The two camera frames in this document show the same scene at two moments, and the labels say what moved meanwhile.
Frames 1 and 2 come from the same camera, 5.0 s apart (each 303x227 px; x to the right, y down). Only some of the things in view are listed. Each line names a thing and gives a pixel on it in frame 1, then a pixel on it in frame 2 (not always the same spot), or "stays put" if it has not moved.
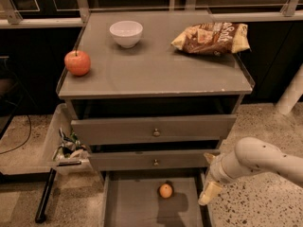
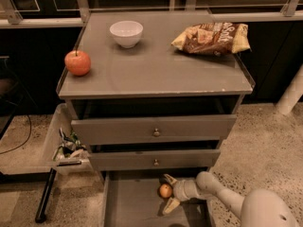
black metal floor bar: (41, 212) stays put
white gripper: (215, 171) to (183, 190)
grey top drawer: (153, 129) stays put
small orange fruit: (166, 190) stays put
